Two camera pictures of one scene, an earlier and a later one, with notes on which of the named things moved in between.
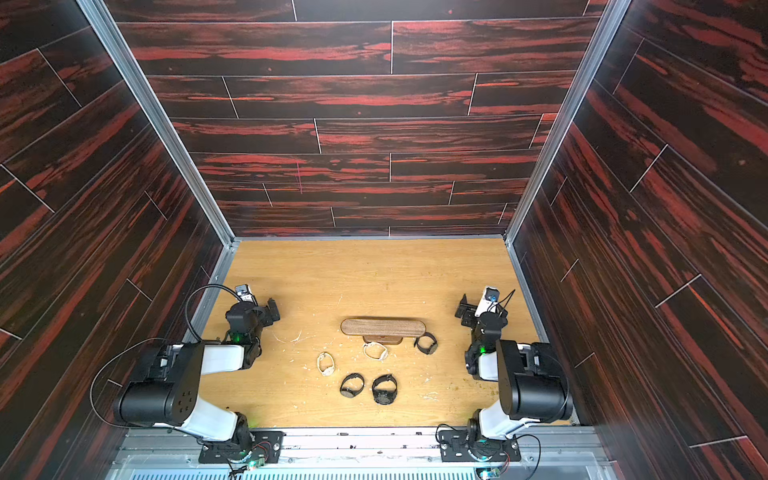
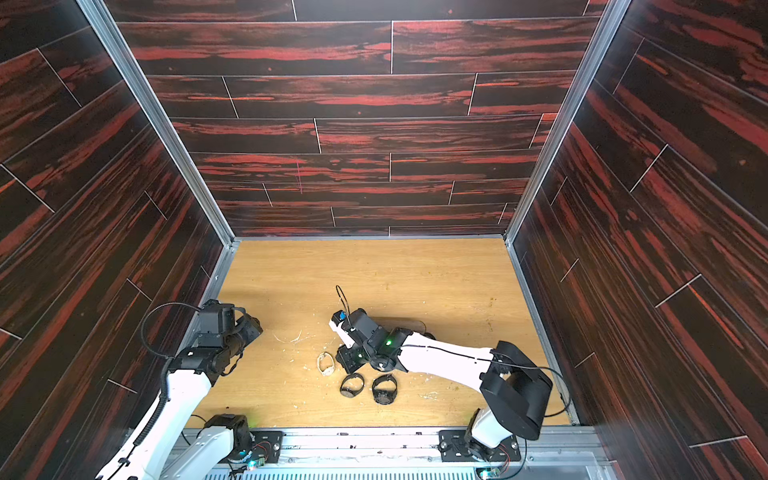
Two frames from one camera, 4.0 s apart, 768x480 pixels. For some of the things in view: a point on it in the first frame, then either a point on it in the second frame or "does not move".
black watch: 384,396 does not move
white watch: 329,370 does not move
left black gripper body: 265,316 -> 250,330
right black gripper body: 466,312 -> 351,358
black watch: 347,392 does not move
